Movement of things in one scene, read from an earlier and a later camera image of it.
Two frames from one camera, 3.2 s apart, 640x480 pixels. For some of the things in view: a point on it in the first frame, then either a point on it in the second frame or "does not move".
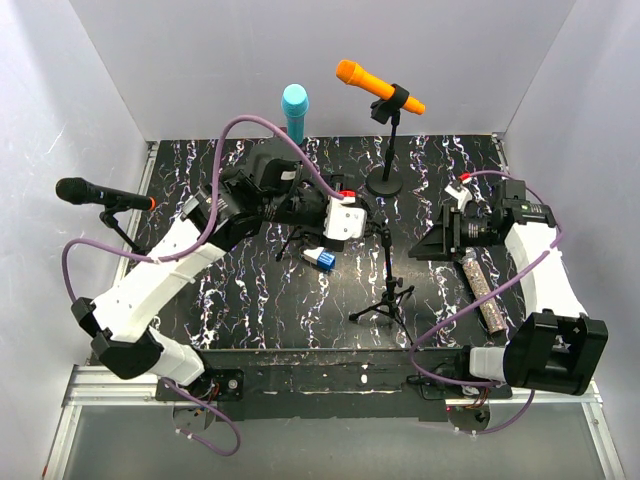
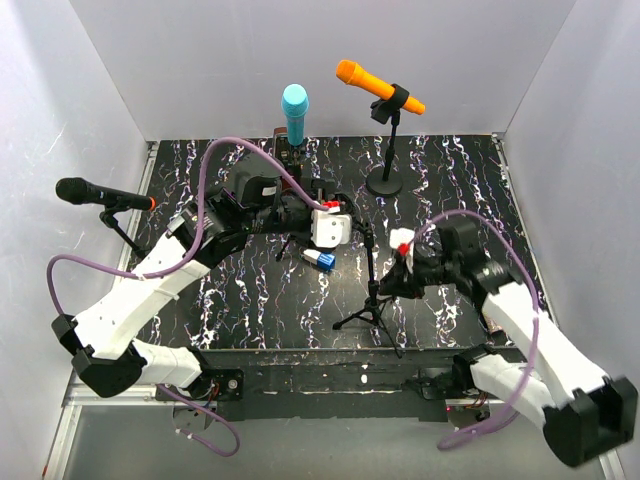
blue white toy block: [324, 258] does not move
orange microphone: [348, 72] does not move
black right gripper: [443, 241] → [395, 282]
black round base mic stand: [386, 107] does not move
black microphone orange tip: [78, 190] does not move
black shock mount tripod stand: [390, 303] → [374, 304]
